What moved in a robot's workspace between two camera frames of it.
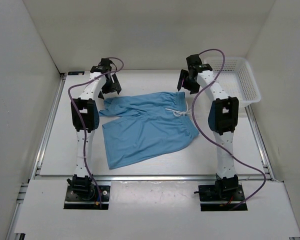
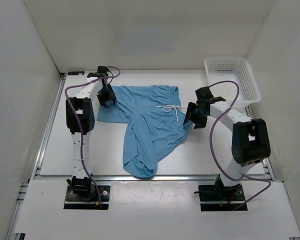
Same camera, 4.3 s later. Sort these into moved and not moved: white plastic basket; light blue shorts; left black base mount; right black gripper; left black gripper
Moved: left black gripper; light blue shorts; right black gripper
Not moved: white plastic basket; left black base mount
